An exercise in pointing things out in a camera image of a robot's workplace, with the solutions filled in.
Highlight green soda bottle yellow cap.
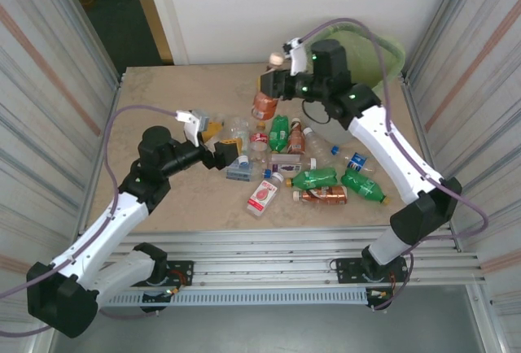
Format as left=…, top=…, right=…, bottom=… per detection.
left=339, top=167, right=392, bottom=207
left=284, top=168, right=339, bottom=190

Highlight aluminium rail frame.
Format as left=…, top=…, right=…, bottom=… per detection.
left=46, top=224, right=488, bottom=289

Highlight translucent grey waste bin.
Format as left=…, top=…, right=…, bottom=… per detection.
left=301, top=98, right=357, bottom=146

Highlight grey slotted cable duct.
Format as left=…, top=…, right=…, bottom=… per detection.
left=97, top=287, right=370, bottom=308

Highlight green-lined trash bin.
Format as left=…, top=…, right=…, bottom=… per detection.
left=311, top=18, right=408, bottom=104

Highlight wide clear bottle green label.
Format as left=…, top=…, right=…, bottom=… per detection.
left=227, top=115, right=250, bottom=166

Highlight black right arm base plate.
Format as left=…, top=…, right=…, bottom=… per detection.
left=336, top=255, right=409, bottom=285

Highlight crushed bottle blue label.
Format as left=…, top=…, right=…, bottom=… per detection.
left=225, top=159, right=273, bottom=183

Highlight corrugated metal side panel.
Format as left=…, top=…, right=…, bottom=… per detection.
left=0, top=0, right=123, bottom=353
left=401, top=0, right=521, bottom=353

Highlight red black base wires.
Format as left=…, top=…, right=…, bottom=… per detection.
left=166, top=269, right=187, bottom=295
left=366, top=273, right=398, bottom=301

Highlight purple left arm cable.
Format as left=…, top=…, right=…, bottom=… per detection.
left=0, top=104, right=180, bottom=338

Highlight pink label bottle white cap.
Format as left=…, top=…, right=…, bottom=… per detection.
left=244, top=172, right=285, bottom=219

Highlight red label bottle yellow cap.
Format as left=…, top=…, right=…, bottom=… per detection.
left=249, top=121, right=269, bottom=163

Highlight copper brown bottle tan cap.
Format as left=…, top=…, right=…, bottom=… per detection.
left=291, top=185, right=349, bottom=207

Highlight brown bottle white cap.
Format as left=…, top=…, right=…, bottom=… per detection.
left=251, top=51, right=285, bottom=122

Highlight clear bottle white cap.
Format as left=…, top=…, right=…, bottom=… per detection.
left=302, top=126, right=341, bottom=167

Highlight purple label bottle white cap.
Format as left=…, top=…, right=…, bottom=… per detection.
left=267, top=153, right=318, bottom=174

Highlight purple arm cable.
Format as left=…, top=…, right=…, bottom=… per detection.
left=300, top=18, right=489, bottom=312
left=0, top=104, right=180, bottom=338

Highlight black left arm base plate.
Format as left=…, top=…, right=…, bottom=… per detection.
left=164, top=260, right=195, bottom=288

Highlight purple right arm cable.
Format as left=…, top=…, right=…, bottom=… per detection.
left=300, top=18, right=489, bottom=312

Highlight Pepsi bottle blue cap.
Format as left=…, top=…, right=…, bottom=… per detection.
left=330, top=145, right=378, bottom=175

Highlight wooden door frame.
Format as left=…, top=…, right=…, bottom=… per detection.
left=125, top=0, right=175, bottom=65

